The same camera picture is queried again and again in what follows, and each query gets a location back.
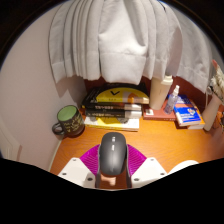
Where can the dark grey computer mouse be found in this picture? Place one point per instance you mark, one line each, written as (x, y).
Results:
(113, 153)

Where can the white pleated curtain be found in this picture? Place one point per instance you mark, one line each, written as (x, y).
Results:
(126, 33)

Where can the black and yellow book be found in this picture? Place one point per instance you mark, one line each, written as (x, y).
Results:
(116, 95)

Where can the cream travel tumbler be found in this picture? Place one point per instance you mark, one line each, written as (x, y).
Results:
(159, 95)

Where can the orange and white book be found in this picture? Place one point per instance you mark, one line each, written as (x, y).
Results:
(196, 126)

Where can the white flower bouquet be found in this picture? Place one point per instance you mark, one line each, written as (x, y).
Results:
(218, 83)

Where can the clear spray bottle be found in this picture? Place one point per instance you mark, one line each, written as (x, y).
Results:
(171, 103)

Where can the dark mug with green inside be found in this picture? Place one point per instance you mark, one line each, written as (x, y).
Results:
(71, 123)

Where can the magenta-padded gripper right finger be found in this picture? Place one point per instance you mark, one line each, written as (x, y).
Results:
(150, 170)

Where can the thick black book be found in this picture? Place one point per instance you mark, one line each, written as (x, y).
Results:
(113, 114)

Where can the white pitcher vase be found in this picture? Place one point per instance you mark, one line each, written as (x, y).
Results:
(210, 113)

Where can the dark red book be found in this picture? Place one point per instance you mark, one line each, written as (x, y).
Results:
(156, 116)

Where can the thin black book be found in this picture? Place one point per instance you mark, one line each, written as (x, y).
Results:
(113, 107)

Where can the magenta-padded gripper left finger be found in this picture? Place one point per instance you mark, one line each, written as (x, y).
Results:
(74, 170)

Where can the white and yellow book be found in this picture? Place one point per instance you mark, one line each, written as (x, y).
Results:
(113, 124)

